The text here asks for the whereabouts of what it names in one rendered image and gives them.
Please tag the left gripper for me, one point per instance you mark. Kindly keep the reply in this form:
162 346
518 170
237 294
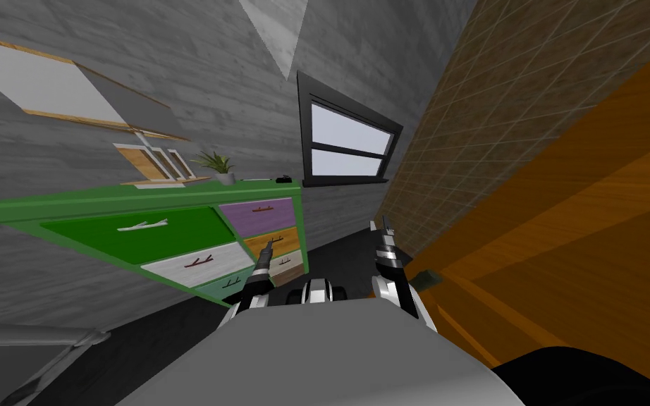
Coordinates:
265 258

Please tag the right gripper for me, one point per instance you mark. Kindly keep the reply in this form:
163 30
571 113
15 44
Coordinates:
387 242

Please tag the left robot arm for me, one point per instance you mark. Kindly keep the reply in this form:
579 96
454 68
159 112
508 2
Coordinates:
255 288

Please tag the black framed window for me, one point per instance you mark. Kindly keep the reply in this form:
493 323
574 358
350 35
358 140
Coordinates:
347 144

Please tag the green dresser with coloured drawers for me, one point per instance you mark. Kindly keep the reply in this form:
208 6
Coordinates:
150 231

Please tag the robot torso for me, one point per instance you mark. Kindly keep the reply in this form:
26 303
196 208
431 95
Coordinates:
325 361

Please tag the orange wooden door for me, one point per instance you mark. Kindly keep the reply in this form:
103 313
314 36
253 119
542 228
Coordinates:
584 254

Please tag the white wood-framed wall picture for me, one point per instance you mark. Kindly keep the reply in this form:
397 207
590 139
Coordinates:
37 84

